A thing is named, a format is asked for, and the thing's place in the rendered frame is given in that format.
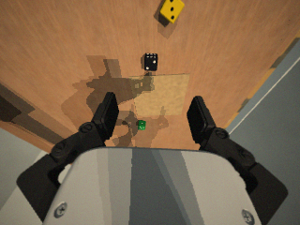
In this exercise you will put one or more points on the black die with white pips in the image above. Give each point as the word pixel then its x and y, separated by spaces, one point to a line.
pixel 151 61

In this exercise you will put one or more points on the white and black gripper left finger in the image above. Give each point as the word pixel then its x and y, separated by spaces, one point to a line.
pixel 39 183

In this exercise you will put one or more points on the green die with white pips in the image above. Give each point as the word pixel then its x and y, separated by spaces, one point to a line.
pixel 141 125

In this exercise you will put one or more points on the yellow die with black pips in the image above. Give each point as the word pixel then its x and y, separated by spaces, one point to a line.
pixel 171 9

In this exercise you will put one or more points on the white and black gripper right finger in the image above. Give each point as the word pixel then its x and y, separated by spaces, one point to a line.
pixel 265 191

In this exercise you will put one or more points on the beige flat mat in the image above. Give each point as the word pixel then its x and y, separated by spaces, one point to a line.
pixel 159 94

